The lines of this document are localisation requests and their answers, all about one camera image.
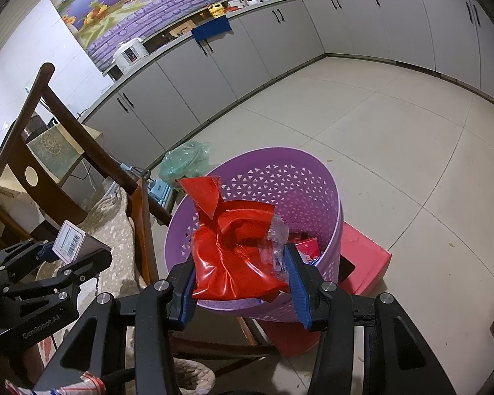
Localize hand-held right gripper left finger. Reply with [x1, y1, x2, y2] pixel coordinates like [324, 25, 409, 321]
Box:
[33, 263, 198, 395]

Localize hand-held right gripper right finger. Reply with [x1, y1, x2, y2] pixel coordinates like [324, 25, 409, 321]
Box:
[286, 243, 457, 395]

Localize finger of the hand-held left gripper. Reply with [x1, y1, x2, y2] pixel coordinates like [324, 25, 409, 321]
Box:
[0, 239, 62, 274]
[8, 250, 113, 295]

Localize brown box with white label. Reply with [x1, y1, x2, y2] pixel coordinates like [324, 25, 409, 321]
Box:
[53, 221, 113, 262]

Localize red plastic bag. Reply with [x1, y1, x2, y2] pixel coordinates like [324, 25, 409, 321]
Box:
[176, 176, 291, 302]

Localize purple plastic basket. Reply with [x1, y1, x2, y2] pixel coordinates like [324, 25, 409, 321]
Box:
[165, 147, 344, 324]

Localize person's left forearm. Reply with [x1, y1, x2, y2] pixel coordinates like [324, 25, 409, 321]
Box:
[0, 329, 54, 395]

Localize small red box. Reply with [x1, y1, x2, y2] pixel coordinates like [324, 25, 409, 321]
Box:
[294, 238, 322, 265]

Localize quilted polka dot chair cushion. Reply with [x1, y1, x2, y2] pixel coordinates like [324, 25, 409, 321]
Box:
[35, 189, 217, 395]

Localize red plastic stool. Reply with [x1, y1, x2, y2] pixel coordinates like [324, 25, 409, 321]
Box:
[263, 220, 393, 358]

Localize red white blue striped bag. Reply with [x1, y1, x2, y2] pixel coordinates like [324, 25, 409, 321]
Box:
[6, 372, 108, 395]

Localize beige patterned box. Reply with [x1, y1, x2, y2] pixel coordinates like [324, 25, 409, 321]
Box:
[25, 123, 103, 184]

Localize light blue plastic stool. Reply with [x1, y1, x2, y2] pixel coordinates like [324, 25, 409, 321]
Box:
[146, 179, 178, 210]

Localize brown wooden chair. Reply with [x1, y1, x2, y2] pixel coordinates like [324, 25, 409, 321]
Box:
[0, 63, 281, 358]

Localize green plastic bag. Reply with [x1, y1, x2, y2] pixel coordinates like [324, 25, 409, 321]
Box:
[158, 141, 212, 182]

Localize white rice cooker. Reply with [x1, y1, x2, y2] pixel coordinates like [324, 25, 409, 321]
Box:
[113, 38, 151, 75]

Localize brown cardboard box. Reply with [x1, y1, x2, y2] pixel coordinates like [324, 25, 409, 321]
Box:
[167, 22, 194, 39]

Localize grey kitchen cabinets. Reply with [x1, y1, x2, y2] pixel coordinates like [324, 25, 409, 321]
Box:
[80, 0, 494, 161]

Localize blue cloth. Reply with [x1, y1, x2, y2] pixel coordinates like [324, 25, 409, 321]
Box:
[191, 16, 233, 42]

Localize purple landscape wall poster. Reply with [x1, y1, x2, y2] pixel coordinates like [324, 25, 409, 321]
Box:
[47, 0, 233, 68]

